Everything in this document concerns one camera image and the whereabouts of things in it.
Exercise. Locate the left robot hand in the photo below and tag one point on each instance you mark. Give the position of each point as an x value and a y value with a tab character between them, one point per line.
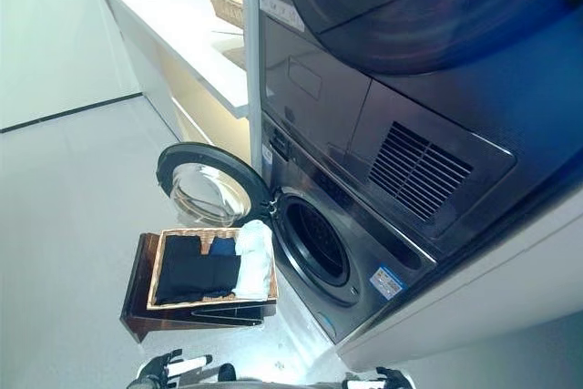
155	373

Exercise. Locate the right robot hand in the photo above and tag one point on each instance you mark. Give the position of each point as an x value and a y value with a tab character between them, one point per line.
387	380

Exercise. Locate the large black garment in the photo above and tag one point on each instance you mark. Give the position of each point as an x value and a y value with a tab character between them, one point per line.
180	270

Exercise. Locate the grey front-load washing machine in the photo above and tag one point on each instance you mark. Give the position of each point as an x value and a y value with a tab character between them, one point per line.
328	279

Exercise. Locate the brown acrylic stand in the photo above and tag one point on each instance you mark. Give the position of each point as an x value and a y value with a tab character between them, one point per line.
136	289

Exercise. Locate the rectangular wicker laundry basket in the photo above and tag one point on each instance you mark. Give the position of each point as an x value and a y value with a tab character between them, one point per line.
155	284

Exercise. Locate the white product label sticker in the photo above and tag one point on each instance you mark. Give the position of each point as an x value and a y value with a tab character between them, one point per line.
387	282

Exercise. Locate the white cabinet side panel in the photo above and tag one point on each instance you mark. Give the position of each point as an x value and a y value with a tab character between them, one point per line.
478	298

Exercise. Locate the navy blue folded garment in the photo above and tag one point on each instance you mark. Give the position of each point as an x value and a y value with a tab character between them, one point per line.
224	248

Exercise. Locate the white folded garment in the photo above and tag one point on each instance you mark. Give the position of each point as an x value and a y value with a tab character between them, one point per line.
252	261

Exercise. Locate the round glass washer door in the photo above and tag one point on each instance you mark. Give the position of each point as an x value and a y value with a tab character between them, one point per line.
205	197

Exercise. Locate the grey stacked tumble dryer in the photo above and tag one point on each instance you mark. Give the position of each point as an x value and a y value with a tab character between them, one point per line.
364	88

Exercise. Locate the white laundry counter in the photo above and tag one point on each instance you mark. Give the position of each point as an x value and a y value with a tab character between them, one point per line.
173	43

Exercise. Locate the wicker tray basket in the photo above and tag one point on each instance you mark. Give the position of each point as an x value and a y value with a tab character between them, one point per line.
225	2

